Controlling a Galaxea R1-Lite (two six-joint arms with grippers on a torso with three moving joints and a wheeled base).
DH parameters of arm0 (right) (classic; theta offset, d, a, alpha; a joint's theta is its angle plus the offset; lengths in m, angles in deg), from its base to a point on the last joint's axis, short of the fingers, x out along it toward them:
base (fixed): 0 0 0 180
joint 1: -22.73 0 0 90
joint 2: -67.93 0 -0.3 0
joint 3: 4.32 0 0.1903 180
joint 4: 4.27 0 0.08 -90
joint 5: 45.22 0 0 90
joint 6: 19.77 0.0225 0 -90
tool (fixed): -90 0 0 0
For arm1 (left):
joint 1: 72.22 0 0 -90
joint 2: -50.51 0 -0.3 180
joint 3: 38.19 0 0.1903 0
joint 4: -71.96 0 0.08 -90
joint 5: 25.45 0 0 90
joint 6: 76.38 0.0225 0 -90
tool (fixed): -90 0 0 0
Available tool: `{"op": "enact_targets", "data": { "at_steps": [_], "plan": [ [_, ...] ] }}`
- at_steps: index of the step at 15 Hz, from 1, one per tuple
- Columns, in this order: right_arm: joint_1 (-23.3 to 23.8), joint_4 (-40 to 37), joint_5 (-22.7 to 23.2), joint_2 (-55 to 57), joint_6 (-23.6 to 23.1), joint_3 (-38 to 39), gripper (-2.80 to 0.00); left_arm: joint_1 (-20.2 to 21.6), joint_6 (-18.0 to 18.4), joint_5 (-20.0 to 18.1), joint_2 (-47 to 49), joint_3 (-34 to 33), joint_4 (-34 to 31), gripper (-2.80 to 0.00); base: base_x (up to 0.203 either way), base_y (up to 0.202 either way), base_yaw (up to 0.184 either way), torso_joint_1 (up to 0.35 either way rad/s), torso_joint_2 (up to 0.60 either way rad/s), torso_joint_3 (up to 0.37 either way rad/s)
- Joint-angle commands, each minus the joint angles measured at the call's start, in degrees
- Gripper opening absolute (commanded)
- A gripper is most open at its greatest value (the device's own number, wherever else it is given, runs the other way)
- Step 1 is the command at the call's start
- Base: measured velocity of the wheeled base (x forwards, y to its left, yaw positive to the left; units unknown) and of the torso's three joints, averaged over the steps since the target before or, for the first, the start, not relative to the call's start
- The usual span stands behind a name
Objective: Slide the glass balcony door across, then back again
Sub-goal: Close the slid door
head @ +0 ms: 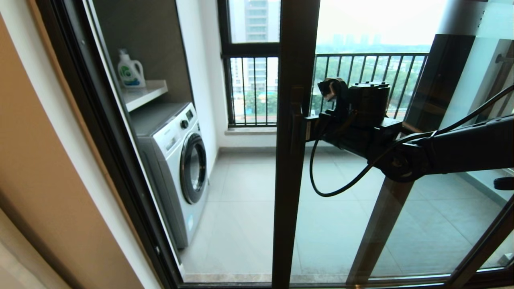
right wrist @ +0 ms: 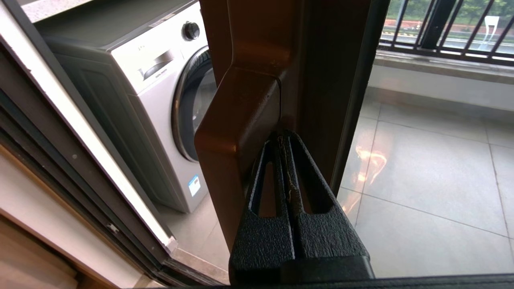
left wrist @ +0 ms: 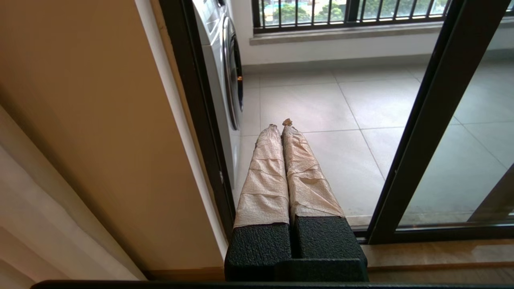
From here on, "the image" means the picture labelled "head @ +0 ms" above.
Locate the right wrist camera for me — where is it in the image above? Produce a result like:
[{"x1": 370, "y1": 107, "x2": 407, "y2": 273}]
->
[{"x1": 317, "y1": 77, "x2": 349, "y2": 115}]

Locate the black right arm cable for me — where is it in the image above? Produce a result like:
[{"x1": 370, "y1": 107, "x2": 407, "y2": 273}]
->
[{"x1": 308, "y1": 84, "x2": 514, "y2": 198}]

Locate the dark-framed glass sliding door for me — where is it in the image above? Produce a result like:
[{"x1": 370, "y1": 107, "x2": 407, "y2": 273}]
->
[{"x1": 271, "y1": 0, "x2": 514, "y2": 289}]

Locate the black metal balcony railing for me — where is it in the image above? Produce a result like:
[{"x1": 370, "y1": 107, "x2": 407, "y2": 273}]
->
[{"x1": 223, "y1": 52, "x2": 429, "y2": 128}]

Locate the white detergent bottle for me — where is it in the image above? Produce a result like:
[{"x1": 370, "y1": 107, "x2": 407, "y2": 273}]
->
[{"x1": 117, "y1": 49, "x2": 146, "y2": 89}]

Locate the stone window sill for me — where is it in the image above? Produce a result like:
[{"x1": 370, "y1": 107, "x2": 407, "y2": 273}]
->
[{"x1": 224, "y1": 126, "x2": 281, "y2": 137}]

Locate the dark casement window frame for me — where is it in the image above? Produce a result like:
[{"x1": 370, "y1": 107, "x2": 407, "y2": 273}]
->
[{"x1": 217, "y1": 0, "x2": 281, "y2": 129}]

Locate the white cabinet shelf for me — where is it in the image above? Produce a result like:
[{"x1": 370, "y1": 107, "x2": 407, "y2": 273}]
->
[{"x1": 120, "y1": 79, "x2": 168, "y2": 113}]

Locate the dark outer door frame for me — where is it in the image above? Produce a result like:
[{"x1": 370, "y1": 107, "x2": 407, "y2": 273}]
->
[{"x1": 34, "y1": 0, "x2": 514, "y2": 289}]

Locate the white front-load washing machine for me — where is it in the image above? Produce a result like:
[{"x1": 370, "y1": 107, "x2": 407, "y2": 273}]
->
[{"x1": 129, "y1": 101, "x2": 209, "y2": 250}]

